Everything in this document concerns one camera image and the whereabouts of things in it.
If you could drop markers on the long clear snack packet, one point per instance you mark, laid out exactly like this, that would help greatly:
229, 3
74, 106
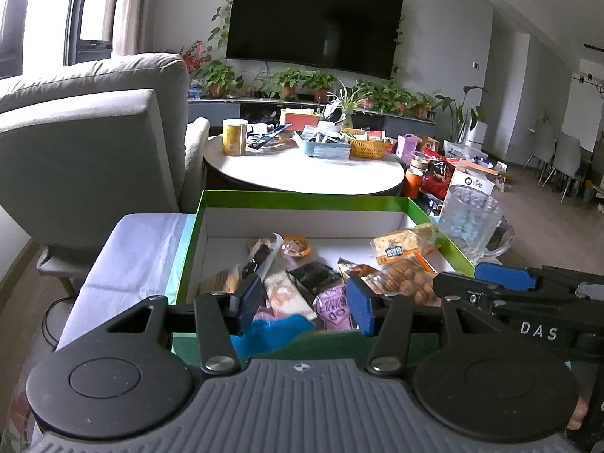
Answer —
259, 257

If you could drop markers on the red and black bag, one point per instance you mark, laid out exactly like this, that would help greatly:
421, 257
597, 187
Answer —
439, 179

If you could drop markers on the pink snack packet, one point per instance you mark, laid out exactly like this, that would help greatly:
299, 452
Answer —
332, 309

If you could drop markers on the black snack packet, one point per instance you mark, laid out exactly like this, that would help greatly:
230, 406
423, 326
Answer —
314, 276

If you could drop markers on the grey television cabinet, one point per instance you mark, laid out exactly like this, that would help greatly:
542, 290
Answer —
212, 108

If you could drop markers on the green cardboard box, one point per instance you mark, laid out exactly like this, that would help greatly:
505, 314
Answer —
302, 203

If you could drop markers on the black framed window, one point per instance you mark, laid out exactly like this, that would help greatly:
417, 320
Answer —
89, 9

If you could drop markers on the person's right hand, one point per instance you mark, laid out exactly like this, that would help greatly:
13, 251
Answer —
578, 413

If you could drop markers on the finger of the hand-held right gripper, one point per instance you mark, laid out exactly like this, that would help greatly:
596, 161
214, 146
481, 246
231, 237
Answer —
467, 288
507, 277

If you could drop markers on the white air purifier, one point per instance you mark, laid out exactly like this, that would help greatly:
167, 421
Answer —
476, 134

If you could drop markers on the clear fried snack packet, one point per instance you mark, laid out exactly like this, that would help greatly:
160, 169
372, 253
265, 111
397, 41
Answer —
406, 281

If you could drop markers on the round jelly cup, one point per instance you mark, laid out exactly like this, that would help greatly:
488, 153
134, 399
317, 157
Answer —
295, 247

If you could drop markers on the orange striped packet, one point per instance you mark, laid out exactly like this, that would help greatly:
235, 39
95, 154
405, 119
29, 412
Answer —
356, 269

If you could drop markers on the red flower arrangement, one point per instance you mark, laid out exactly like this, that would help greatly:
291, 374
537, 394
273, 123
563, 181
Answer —
194, 56

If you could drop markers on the sheer white curtain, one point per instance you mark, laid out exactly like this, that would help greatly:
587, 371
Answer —
132, 9

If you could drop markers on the black wall television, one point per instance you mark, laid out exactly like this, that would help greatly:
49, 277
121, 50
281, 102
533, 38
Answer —
311, 19

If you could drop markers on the clear glass mug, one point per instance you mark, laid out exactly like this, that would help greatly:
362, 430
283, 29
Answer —
472, 222

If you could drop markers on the yellow wicker basket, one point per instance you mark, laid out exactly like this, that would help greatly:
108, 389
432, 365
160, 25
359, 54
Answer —
368, 148

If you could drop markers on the blue snack packet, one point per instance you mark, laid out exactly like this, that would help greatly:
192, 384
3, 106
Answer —
273, 335

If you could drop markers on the white round coffee table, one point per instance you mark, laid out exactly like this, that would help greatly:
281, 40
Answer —
292, 174

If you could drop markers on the lavender cloth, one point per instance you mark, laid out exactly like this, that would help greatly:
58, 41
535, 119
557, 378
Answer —
127, 264

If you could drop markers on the orange box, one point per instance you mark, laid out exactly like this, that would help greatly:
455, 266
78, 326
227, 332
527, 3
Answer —
297, 118

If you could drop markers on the green potted plant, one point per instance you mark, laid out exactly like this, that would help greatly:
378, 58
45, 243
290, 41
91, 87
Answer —
288, 82
321, 85
219, 78
424, 104
377, 94

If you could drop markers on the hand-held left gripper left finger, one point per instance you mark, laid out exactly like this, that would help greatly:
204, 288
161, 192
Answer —
247, 299

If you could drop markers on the tall leafy floor plant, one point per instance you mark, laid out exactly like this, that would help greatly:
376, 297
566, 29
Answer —
460, 108

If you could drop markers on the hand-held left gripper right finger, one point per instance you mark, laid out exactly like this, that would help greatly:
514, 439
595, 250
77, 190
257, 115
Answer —
361, 304

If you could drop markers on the teal plastic basket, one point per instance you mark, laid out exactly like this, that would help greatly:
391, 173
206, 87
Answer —
325, 148

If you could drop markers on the white dining chair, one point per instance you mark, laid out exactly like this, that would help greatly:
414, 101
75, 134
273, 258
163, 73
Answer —
566, 160
540, 144

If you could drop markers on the orange cup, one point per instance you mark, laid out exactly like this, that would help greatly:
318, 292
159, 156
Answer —
414, 185

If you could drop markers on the yellow can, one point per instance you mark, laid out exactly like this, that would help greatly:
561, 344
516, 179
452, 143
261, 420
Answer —
234, 138

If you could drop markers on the white and orange packet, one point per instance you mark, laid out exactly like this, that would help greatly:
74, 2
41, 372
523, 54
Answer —
283, 292

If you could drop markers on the yellow cracker packet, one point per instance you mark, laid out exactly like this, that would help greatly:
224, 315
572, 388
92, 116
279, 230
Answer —
401, 245

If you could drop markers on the pink box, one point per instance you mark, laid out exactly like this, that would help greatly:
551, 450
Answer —
415, 146

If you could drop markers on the grey sofa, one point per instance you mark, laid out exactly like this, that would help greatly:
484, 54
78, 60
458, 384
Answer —
85, 151

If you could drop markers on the spider plant in vase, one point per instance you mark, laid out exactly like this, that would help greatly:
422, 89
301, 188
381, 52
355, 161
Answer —
349, 101

